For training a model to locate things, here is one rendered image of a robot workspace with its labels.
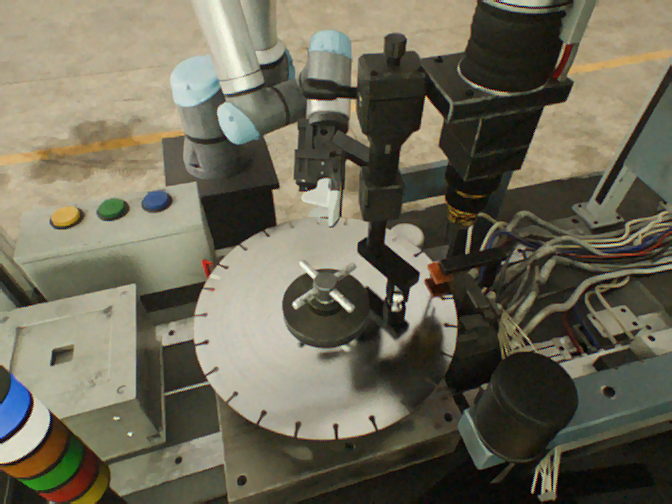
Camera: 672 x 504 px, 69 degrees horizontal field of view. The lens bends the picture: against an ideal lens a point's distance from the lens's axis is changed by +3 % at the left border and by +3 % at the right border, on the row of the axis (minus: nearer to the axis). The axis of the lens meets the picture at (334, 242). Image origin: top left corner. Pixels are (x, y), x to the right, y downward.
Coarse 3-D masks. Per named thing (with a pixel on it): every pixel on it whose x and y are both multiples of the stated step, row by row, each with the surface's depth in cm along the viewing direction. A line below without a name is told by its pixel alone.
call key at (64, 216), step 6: (60, 210) 78; (66, 210) 78; (72, 210) 79; (78, 210) 79; (54, 216) 78; (60, 216) 78; (66, 216) 78; (72, 216) 78; (78, 216) 78; (54, 222) 77; (60, 222) 77; (66, 222) 77; (72, 222) 78
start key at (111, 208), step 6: (102, 204) 80; (108, 204) 80; (114, 204) 80; (120, 204) 80; (102, 210) 79; (108, 210) 79; (114, 210) 79; (120, 210) 79; (102, 216) 79; (108, 216) 78; (114, 216) 79
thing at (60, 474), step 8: (72, 432) 40; (72, 440) 39; (80, 440) 41; (72, 448) 39; (80, 448) 40; (64, 456) 38; (72, 456) 39; (80, 456) 40; (56, 464) 37; (64, 464) 38; (72, 464) 39; (80, 464) 40; (48, 472) 37; (56, 472) 38; (64, 472) 38; (72, 472) 39; (24, 480) 37; (32, 480) 37; (40, 480) 37; (48, 480) 38; (56, 480) 38; (64, 480) 39; (32, 488) 38; (40, 488) 38; (48, 488) 38; (56, 488) 39
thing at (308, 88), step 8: (304, 80) 46; (312, 80) 45; (320, 80) 46; (328, 80) 46; (304, 88) 45; (312, 88) 45; (320, 88) 45; (328, 88) 45; (336, 88) 46; (344, 88) 46; (352, 88) 46; (304, 96) 46; (312, 96) 46; (320, 96) 46; (328, 96) 46; (336, 96) 46; (344, 96) 47; (352, 96) 47
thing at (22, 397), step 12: (0, 372) 32; (0, 384) 31; (12, 384) 32; (0, 396) 31; (12, 396) 32; (24, 396) 33; (0, 408) 31; (12, 408) 32; (24, 408) 33; (0, 420) 31; (12, 420) 32; (24, 420) 33; (0, 432) 32; (12, 432) 32
